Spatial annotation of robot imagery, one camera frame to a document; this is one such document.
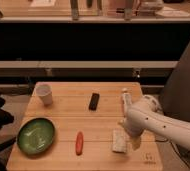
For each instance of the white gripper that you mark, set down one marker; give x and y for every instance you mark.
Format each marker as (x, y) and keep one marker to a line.
(135, 141)

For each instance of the white sponge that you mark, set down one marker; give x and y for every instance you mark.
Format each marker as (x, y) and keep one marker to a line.
(119, 143)

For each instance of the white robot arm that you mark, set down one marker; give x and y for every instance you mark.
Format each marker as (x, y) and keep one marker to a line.
(142, 115)

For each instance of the white tube bottle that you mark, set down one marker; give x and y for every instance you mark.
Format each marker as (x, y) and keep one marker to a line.
(126, 100)

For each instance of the black rectangular block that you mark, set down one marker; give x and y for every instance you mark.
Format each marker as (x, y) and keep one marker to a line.
(94, 101)

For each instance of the orange carrot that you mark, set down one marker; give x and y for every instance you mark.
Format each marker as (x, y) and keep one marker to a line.
(79, 143)

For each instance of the wooden table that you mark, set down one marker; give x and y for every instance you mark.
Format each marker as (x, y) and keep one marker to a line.
(70, 114)

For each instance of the green bowl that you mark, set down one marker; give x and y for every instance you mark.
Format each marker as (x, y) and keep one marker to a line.
(36, 136)

